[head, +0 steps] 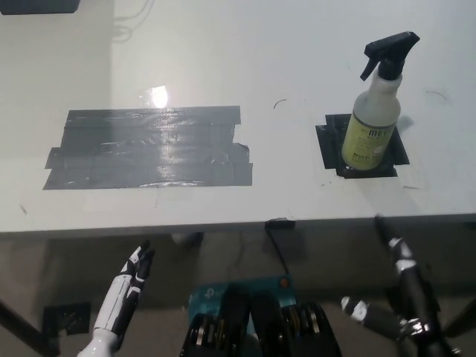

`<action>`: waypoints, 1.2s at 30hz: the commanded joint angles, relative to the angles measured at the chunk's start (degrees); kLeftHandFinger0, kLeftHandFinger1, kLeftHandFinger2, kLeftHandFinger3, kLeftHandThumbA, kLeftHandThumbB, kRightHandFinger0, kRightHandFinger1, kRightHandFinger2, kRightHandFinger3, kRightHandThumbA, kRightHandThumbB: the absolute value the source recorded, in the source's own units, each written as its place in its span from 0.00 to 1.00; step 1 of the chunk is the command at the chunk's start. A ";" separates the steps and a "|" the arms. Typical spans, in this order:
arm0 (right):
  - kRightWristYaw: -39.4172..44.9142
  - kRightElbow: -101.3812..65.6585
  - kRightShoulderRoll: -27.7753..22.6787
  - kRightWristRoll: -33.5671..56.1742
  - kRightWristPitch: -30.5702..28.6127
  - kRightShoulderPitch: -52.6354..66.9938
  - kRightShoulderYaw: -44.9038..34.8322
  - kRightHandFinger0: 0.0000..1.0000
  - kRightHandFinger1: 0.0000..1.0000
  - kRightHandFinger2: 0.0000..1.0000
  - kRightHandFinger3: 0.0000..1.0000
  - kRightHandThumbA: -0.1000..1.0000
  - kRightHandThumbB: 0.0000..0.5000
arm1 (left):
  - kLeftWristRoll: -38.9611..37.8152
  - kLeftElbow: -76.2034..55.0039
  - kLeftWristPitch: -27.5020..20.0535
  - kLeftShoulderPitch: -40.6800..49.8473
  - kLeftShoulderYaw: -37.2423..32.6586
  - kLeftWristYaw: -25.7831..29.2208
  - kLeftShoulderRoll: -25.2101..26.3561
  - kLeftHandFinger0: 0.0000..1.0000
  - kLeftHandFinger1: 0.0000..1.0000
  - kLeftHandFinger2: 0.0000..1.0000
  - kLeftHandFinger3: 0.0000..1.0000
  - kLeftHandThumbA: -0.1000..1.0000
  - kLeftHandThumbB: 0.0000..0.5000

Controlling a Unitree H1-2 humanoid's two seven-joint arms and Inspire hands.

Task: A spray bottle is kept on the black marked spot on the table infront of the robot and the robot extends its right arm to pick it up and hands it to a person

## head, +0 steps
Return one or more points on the black flat box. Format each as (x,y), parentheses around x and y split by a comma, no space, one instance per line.
(39,5)

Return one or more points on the small black tape strip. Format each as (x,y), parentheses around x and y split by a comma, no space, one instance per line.
(280,223)

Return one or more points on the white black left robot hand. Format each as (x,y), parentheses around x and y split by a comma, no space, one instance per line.
(124,288)

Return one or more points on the spray bottle with green label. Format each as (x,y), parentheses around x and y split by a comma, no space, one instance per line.
(372,122)

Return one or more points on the large grey tape patch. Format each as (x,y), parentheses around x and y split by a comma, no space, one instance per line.
(152,147)

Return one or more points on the black tape patch on floor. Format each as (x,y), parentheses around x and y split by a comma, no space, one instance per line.
(67,316)

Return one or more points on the dark table leg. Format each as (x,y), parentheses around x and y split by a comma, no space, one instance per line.
(26,327)

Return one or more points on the black tape square mark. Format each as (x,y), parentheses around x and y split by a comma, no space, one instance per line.
(329,145)

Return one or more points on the black ribbed robot torso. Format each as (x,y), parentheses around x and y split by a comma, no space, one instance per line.
(260,323)

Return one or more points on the teal router box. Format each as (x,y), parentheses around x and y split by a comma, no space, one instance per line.
(208,294)

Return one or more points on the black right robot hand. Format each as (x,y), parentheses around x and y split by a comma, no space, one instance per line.
(403,275)

